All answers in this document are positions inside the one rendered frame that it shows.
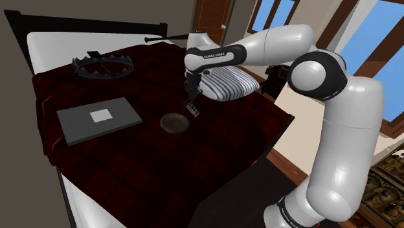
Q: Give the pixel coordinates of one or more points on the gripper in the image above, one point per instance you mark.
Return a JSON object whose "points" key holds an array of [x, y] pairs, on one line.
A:
{"points": [[193, 82]]}

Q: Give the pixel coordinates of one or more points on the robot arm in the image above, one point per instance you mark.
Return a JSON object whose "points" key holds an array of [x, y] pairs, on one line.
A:
{"points": [[350, 132]]}

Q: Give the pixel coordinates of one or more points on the black remote control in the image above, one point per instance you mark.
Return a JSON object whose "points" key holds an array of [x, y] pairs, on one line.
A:
{"points": [[193, 109]]}

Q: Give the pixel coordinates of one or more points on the white blue striped pillow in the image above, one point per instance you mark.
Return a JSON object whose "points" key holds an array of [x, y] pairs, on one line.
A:
{"points": [[228, 84]]}

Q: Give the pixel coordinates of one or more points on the dark brown bowl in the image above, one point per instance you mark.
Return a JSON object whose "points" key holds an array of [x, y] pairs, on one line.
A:
{"points": [[175, 123]]}

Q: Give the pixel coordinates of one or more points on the brown wooden door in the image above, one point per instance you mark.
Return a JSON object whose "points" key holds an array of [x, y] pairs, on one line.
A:
{"points": [[210, 17]]}

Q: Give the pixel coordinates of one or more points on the black furniture piece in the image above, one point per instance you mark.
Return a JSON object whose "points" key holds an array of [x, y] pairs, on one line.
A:
{"points": [[275, 80]]}

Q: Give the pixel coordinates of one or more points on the dark grey spiked crown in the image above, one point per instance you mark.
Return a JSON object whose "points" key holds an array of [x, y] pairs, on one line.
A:
{"points": [[94, 73]]}

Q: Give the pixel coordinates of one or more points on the bed with dark red blanket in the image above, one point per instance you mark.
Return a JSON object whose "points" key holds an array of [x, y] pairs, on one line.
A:
{"points": [[142, 167]]}

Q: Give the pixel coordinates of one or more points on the grey closed laptop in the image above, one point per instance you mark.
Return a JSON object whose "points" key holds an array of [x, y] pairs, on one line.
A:
{"points": [[104, 129]]}

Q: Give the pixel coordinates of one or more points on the narrow brown framed window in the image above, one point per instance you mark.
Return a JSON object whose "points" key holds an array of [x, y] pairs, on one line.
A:
{"points": [[274, 11]]}

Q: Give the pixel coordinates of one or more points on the wide brown framed window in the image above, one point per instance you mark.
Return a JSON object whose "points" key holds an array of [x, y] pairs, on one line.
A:
{"points": [[363, 41]]}

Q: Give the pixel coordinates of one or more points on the ornate gold patterned panel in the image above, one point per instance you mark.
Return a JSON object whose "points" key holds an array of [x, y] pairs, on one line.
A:
{"points": [[386, 186]]}

